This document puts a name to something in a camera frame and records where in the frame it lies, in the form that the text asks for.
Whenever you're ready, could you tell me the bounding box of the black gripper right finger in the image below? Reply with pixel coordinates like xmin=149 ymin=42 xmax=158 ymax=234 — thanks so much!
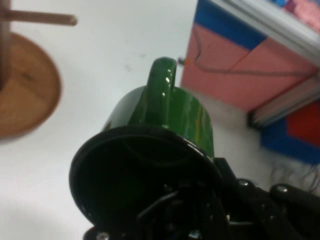
xmin=214 ymin=157 xmax=320 ymax=240

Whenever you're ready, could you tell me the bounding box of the blue foam floor mat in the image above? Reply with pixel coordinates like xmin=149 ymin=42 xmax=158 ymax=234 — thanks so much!
xmin=259 ymin=116 xmax=320 ymax=165
xmin=194 ymin=0 xmax=268 ymax=51

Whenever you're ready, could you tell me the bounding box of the aluminium frame rail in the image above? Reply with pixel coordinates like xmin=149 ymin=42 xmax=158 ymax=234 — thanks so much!
xmin=211 ymin=0 xmax=320 ymax=68

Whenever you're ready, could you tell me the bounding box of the red plastic bag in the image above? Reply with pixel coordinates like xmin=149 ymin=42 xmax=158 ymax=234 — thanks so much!
xmin=283 ymin=0 xmax=320 ymax=28

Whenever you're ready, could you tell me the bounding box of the brown wooden mug tree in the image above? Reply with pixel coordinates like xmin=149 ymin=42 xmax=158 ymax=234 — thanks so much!
xmin=0 ymin=0 xmax=78 ymax=141

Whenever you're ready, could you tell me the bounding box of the thin floor cable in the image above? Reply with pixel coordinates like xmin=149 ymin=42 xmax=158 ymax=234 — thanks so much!
xmin=193 ymin=24 xmax=320 ymax=76

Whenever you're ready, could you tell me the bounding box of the red foam floor mat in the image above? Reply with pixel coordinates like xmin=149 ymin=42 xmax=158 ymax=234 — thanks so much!
xmin=285 ymin=100 xmax=320 ymax=149

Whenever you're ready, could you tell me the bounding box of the grey metal table leg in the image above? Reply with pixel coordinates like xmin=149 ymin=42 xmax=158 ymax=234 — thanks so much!
xmin=246 ymin=75 xmax=320 ymax=130

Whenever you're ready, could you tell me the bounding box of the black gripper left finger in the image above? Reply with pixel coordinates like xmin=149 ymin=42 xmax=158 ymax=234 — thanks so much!
xmin=136 ymin=182 xmax=230 ymax=240

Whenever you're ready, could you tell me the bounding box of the green enamel mug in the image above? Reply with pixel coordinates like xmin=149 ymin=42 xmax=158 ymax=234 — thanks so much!
xmin=68 ymin=56 xmax=221 ymax=240

